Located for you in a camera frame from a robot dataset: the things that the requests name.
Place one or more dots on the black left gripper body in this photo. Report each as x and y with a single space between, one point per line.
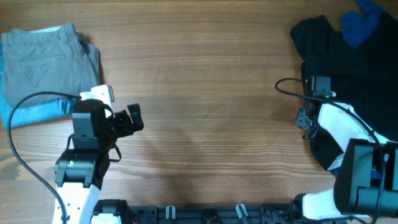
127 121

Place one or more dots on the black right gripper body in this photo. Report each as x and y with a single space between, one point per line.
304 119

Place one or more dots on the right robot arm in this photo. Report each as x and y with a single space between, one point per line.
366 184

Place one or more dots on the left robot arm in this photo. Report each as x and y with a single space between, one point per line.
80 170

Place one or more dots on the dark blue garment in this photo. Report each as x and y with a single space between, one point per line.
357 27

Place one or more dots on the folded light blue jeans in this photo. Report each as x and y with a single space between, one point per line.
33 114

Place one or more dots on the black shorts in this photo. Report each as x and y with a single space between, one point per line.
364 77

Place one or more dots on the folded grey trousers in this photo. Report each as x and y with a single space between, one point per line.
56 59

